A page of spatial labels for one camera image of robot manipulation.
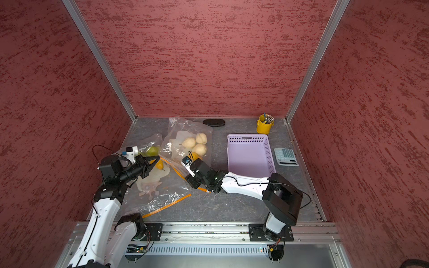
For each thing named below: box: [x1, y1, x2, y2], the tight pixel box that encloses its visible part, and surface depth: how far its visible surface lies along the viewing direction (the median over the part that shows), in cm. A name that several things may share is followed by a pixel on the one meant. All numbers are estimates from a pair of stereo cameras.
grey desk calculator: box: [273, 147, 300, 167], surface depth 102 cm
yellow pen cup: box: [256, 113, 275, 136], surface depth 111 cm
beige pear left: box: [182, 137, 197, 148], surface depth 103 cm
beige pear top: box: [195, 132, 208, 145], surface depth 103 cm
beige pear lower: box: [192, 144, 207, 157], surface depth 100 cm
